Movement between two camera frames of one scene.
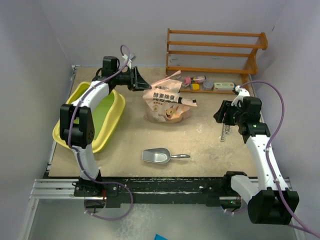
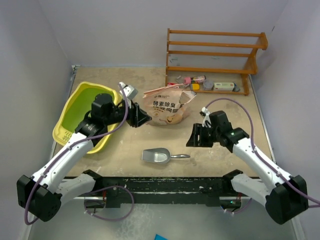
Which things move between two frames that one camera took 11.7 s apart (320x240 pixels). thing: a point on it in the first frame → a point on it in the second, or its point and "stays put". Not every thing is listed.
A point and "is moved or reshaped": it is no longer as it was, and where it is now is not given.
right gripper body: [234, 117] → [207, 139]
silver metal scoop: [160, 155] stays put
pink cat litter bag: [163, 103] is moved or reshaped
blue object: [159, 237] stays put
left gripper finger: [143, 85] → [143, 119]
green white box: [223, 86] stays put
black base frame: [114, 191] stays put
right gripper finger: [219, 116] → [194, 140]
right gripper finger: [226, 106] → [198, 128]
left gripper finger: [139, 80] → [141, 112]
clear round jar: [208, 84] stays put
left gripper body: [127, 79] → [132, 119]
